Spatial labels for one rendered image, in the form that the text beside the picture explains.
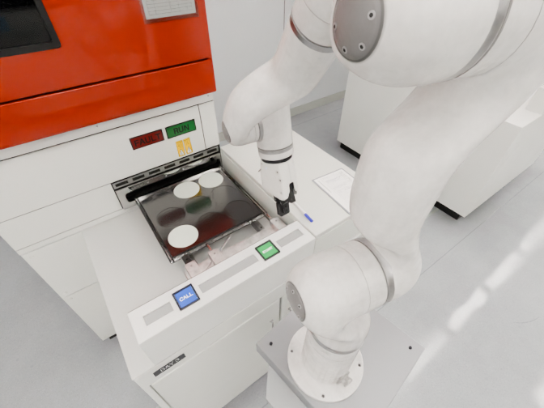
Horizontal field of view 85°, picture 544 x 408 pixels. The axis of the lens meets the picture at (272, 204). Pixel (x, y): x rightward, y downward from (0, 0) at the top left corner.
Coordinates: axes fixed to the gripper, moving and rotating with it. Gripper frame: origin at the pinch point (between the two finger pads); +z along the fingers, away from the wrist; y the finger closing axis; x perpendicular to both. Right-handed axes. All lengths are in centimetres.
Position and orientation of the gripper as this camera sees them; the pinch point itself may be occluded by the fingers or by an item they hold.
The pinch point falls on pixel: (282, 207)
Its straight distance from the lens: 80.0
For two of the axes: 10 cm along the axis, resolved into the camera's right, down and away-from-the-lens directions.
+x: 8.1, -4.0, 4.2
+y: 5.7, 4.0, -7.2
